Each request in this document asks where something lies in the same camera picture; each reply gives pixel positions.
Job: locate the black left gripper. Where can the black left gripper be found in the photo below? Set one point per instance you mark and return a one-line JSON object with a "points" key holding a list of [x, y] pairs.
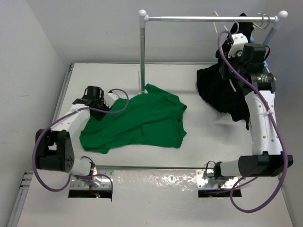
{"points": [[101, 100]]}

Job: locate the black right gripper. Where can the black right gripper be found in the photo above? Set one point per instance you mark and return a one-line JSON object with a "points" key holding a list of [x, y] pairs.
{"points": [[236, 57]]}

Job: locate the green t-shirt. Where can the green t-shirt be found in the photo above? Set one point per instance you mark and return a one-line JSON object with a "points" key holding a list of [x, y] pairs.
{"points": [[154, 118]]}

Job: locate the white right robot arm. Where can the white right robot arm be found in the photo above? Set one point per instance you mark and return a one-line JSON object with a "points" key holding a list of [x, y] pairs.
{"points": [[266, 159]]}

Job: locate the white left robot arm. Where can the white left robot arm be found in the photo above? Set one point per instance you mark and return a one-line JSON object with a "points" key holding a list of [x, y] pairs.
{"points": [[55, 151]]}

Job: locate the black hanging t-shirt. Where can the black hanging t-shirt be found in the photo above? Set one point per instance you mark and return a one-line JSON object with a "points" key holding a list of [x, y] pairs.
{"points": [[221, 90]]}

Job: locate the silver clothes rack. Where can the silver clothes rack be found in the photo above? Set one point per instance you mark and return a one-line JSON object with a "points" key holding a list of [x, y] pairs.
{"points": [[144, 18]]}

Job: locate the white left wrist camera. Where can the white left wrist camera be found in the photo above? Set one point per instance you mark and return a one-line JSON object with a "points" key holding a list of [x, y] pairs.
{"points": [[110, 98]]}

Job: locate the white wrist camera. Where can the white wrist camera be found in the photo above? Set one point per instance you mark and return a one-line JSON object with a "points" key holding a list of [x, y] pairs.
{"points": [[110, 98], [238, 42]]}

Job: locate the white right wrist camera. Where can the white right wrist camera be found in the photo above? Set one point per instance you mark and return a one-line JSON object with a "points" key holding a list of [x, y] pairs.
{"points": [[238, 42]]}

